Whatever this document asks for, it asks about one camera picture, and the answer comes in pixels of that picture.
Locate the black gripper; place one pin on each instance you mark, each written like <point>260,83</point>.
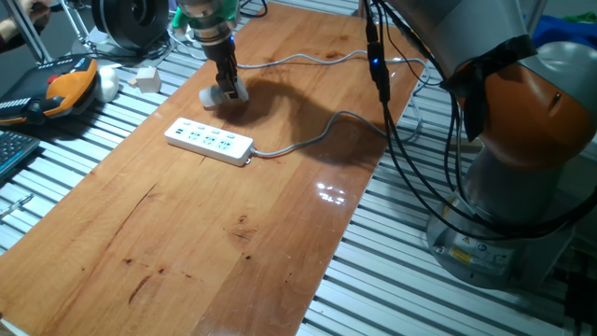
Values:
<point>223,58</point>

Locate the white bulb holder with bulb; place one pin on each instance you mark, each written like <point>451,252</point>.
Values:
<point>210,97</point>

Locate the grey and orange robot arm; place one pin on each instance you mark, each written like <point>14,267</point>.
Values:
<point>513,116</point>

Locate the white power strip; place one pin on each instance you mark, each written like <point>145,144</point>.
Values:
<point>205,140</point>

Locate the white house-shaped block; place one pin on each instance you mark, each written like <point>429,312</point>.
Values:
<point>148,80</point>

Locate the small plain wooden piece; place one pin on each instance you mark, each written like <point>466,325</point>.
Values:
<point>132,82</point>

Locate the black connector with blue light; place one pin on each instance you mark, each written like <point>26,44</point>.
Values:
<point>379,74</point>

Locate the glossy wooden board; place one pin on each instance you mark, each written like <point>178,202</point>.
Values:
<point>186,233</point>

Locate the thin support pole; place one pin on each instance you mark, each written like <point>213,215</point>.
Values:
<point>366,9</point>

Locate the silver metal stand leg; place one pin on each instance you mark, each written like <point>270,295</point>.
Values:
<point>74,23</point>
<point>28,30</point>

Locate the orange and black teach pendant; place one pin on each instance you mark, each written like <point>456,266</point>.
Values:
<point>60,88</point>

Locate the black keyboard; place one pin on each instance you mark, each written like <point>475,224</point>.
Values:
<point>14,149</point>

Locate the small metal pen tool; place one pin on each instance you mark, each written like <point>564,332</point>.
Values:
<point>16,205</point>

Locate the blue bag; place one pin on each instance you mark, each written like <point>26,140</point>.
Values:
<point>559,30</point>

